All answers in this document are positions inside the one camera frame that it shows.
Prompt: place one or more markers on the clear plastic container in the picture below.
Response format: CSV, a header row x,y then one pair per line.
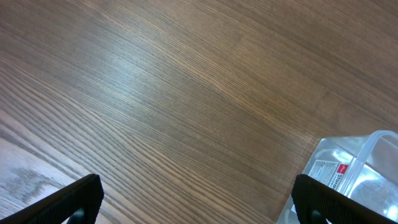
x,y
362,168

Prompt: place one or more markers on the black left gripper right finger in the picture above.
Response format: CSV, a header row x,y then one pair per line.
x,y
316,203

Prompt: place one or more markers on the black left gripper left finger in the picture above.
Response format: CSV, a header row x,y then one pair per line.
x,y
78,202

